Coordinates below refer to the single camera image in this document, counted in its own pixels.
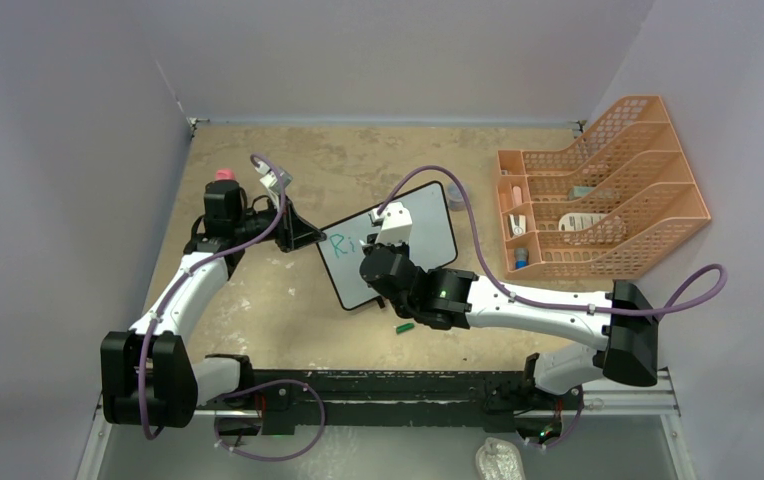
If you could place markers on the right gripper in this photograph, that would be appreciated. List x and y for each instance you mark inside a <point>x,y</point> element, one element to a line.
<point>402,247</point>

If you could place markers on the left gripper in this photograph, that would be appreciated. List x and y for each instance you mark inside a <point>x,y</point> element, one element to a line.
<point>293,232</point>

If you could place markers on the small whiteboard black frame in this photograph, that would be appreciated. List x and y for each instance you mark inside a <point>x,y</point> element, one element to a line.
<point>431,242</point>

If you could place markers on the green marker cap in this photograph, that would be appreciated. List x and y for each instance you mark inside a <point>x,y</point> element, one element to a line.
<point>404,328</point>

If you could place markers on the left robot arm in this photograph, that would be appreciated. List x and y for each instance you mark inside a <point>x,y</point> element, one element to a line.
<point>147,376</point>

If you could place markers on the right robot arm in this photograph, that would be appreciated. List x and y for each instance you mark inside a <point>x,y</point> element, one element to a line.
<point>603,344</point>

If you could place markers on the clear jar of paperclips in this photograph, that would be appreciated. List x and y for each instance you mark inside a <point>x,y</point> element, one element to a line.
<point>455,197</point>

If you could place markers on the pink cap bottle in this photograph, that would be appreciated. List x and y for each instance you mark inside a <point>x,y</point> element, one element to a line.
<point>225,175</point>

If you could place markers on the white stapler in organizer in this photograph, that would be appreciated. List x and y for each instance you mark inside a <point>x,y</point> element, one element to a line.
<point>517,224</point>

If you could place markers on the white label card in organizer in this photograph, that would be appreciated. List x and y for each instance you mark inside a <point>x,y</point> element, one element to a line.
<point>572,222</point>

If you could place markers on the orange plastic file organizer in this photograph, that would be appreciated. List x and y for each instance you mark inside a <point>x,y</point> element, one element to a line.
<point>630,165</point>

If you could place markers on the clear plastic bag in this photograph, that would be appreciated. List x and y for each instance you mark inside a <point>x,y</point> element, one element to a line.
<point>498,459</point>

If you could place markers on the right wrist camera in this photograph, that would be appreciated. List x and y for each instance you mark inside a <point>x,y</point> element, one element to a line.
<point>394,222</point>

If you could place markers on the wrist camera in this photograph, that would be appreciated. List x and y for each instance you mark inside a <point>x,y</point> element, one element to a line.
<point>274,182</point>
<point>394,222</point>

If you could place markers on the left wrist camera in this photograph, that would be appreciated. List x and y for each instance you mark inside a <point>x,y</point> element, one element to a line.
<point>274,182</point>

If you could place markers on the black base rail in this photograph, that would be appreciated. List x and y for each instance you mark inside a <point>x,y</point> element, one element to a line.
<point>494,401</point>

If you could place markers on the aluminium frame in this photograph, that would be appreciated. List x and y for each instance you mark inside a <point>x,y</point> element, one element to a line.
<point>598,397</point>

